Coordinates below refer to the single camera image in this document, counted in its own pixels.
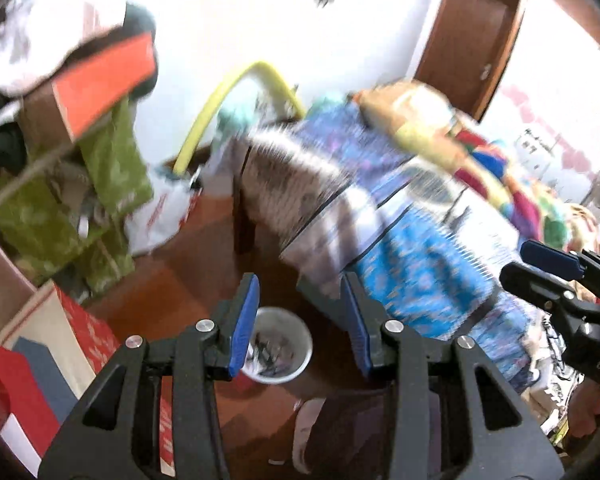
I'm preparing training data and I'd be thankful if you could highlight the white plastic shopping bag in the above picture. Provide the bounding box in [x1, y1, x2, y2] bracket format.
[126, 167, 202, 257]

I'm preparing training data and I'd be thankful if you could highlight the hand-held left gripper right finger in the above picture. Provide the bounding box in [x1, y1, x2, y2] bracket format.
[340, 272, 566, 480]

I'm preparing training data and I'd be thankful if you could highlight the orange cardboard box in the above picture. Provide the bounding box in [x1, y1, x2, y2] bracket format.
[22, 32, 159, 145]

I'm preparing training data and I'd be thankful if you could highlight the teal plush toy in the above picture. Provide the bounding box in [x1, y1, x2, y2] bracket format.
[214, 91, 262, 137]

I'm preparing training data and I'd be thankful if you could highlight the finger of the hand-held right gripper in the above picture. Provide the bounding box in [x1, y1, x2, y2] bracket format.
[499, 261, 588, 313]
[520, 240, 593, 282]

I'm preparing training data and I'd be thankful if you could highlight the brown wooden door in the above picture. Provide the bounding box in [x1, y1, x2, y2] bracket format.
[412, 0, 528, 122]

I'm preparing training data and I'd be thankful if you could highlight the red patterned cardboard box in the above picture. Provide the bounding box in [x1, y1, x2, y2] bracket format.
[54, 287, 174, 477]

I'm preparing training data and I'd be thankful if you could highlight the person's right hand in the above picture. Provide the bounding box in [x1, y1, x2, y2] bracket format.
[566, 375, 600, 439]

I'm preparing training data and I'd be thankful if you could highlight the green patterned cloth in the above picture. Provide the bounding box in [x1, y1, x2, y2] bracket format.
[0, 102, 154, 293]

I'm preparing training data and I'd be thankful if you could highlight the white plastic bucket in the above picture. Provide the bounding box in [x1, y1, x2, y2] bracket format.
[241, 306, 314, 386]

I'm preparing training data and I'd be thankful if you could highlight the white and grey box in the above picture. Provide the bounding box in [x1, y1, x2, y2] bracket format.
[0, 280, 98, 413]

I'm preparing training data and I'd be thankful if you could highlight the dark grey cloth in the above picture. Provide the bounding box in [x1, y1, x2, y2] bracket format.
[60, 2, 159, 98]

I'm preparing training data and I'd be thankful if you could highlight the yellow foam tube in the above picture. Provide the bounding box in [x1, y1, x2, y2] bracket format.
[172, 61, 307, 181]

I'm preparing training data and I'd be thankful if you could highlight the bed with patchwork sheet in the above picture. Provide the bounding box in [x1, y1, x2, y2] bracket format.
[229, 102, 548, 393]

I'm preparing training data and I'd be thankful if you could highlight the small white cabinet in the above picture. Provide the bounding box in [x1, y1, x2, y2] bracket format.
[514, 129, 557, 172]

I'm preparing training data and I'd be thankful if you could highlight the pale pink slipper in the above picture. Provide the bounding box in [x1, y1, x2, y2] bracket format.
[291, 399, 327, 473]

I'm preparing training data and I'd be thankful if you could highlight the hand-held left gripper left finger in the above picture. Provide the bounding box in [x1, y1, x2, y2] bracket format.
[37, 272, 262, 480]

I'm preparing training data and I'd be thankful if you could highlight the orange multicoloured fleece blanket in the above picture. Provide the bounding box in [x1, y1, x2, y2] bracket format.
[352, 79, 600, 243]

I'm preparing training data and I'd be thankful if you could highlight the frosted sliding wardrobe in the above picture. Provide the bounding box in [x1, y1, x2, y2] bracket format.
[480, 0, 600, 206]

